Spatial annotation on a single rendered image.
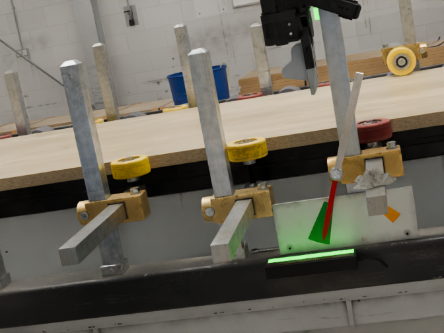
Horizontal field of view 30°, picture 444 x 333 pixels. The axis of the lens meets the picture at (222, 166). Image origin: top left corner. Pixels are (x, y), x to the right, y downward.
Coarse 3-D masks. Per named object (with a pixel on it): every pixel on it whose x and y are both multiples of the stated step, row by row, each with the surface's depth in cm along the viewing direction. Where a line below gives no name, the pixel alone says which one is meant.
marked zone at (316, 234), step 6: (324, 204) 154; (324, 210) 155; (318, 216) 155; (324, 216) 155; (318, 222) 155; (330, 222) 155; (318, 228) 156; (330, 228) 155; (312, 234) 156; (318, 234) 156; (318, 240) 156; (324, 240) 156
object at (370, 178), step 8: (376, 168) 134; (360, 176) 134; (368, 176) 131; (376, 176) 132; (384, 176) 131; (392, 176) 131; (360, 184) 131; (368, 184) 130; (376, 184) 130; (384, 184) 129
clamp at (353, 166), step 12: (336, 156) 155; (348, 156) 152; (360, 156) 151; (372, 156) 151; (384, 156) 151; (396, 156) 150; (348, 168) 152; (360, 168) 152; (384, 168) 151; (396, 168) 151; (348, 180) 153
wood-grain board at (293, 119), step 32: (288, 96) 236; (320, 96) 223; (384, 96) 200; (416, 96) 190; (96, 128) 246; (128, 128) 232; (160, 128) 219; (192, 128) 207; (224, 128) 197; (256, 128) 187; (288, 128) 178; (320, 128) 170; (416, 128) 166; (0, 160) 215; (32, 160) 203; (64, 160) 193; (160, 160) 176; (192, 160) 175
